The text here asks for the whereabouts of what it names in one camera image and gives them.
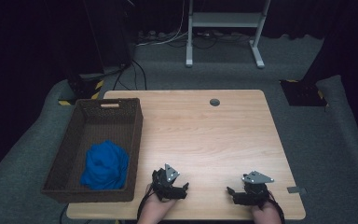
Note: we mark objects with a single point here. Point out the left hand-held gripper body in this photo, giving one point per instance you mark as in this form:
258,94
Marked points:
163,186

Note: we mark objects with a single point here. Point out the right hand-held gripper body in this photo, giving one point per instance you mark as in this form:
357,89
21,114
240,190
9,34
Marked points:
258,189

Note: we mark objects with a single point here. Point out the blue t-shirt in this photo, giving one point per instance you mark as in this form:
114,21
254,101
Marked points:
105,166

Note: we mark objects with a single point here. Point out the brown wicker basket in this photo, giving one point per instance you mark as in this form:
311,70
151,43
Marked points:
105,118

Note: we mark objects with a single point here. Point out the person's right hand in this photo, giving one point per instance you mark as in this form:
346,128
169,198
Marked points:
267,214

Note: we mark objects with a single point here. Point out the black stand base striped tape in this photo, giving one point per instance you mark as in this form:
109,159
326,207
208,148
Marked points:
80,88

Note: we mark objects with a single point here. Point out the black equipment case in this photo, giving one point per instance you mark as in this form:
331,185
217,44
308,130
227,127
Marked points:
118,46

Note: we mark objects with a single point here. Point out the power strip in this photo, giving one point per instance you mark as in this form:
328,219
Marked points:
150,33

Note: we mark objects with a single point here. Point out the white metal stand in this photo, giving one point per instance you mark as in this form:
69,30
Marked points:
223,19

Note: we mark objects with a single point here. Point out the black stand base plate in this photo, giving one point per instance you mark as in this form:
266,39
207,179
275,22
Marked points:
301,93

